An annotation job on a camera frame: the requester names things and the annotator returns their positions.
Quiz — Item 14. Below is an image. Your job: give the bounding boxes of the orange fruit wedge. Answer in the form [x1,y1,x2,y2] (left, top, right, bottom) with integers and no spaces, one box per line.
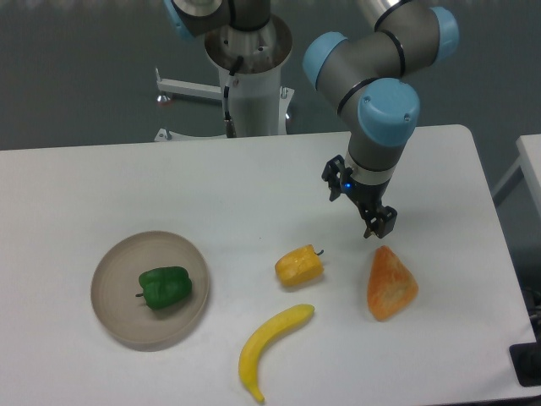
[367,245,418,321]

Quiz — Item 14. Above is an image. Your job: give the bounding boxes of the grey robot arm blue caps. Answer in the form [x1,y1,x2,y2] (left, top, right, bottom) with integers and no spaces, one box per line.
[165,1,460,238]

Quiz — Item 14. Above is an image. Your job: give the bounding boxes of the yellow bell pepper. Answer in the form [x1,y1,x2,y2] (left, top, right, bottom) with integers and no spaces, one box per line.
[275,244,325,288]

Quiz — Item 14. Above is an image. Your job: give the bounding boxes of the beige round plate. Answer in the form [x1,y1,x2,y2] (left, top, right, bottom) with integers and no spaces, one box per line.
[90,231,210,351]

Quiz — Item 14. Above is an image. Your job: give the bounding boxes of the black cable on pedestal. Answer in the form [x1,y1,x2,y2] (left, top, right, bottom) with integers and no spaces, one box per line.
[222,55,243,139]

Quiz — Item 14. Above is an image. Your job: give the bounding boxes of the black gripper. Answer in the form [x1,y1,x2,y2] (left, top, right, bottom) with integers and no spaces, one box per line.
[321,155,397,239]

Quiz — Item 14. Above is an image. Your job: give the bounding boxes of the white side table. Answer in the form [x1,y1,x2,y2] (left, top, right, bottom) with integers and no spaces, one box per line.
[491,134,540,214]

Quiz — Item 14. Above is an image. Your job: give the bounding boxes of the yellow banana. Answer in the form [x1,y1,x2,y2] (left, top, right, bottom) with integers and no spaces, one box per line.
[238,303,316,403]

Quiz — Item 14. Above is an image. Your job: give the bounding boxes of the black device at edge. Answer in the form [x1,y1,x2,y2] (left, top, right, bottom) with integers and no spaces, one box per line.
[508,287,541,387]

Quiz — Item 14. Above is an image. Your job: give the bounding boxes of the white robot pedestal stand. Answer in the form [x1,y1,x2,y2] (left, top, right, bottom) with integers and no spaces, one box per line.
[156,14,294,138]

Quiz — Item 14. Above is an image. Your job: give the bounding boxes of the green bell pepper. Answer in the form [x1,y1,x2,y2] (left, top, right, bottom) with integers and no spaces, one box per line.
[136,266,193,310]

